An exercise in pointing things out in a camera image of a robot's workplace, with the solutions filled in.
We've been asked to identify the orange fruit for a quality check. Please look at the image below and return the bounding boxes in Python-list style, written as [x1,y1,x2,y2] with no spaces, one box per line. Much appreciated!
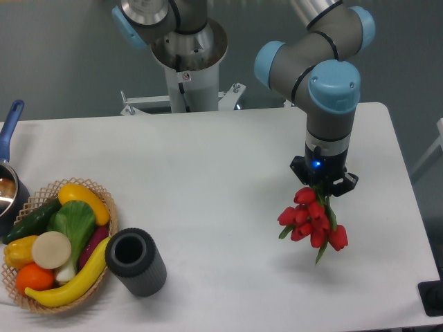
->
[15,263,55,296]

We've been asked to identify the red tulip bouquet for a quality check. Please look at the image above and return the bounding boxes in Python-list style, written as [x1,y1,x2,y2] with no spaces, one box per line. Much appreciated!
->
[278,183,349,263]

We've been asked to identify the yellow banana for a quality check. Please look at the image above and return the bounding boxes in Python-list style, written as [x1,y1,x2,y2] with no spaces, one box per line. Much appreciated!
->
[25,237,110,308]

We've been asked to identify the yellow bell pepper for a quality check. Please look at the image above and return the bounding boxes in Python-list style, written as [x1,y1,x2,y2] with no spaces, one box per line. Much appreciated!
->
[3,235,39,270]

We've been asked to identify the woven wicker basket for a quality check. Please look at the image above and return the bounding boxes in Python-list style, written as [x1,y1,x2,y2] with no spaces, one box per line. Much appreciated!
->
[1,178,118,314]

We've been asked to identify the beige round slice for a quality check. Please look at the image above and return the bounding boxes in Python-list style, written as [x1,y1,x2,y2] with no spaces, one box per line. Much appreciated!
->
[31,231,71,270]

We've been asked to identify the yellow squash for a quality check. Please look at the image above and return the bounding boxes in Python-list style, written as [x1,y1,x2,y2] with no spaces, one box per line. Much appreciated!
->
[58,183,110,226]

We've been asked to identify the white frame at right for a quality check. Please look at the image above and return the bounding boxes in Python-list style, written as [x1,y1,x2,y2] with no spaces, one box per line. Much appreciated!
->
[410,118,443,181]

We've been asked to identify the green bok choy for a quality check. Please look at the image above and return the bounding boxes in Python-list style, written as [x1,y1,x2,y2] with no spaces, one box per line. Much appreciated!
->
[47,201,96,284]

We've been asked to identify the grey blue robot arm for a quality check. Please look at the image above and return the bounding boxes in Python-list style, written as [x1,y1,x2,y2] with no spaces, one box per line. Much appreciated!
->
[111,1,375,196]

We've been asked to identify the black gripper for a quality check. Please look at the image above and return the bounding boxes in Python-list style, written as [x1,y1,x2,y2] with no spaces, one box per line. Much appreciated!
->
[290,140,359,197]

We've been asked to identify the green cucumber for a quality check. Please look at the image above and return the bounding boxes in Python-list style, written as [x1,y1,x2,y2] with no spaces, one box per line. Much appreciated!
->
[2,199,62,244]

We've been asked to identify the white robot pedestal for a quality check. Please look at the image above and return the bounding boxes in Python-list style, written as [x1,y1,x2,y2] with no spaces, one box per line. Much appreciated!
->
[120,18,246,116]

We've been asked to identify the black device at edge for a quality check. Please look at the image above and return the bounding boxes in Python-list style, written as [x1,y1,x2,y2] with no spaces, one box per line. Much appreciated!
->
[417,280,442,317]

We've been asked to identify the purple sweet potato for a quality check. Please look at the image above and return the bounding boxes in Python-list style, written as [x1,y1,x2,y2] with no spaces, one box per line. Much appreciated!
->
[78,226,109,270]

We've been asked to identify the dark grey ribbed vase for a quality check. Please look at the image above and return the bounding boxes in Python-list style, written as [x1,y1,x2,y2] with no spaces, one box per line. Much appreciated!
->
[105,228,167,297]

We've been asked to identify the blue handled saucepan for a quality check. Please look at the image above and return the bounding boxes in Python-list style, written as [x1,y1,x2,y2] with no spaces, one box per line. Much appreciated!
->
[1,100,30,236]

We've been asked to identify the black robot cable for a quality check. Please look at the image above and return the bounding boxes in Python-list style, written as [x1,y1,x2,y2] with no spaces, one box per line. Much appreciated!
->
[174,54,191,113]

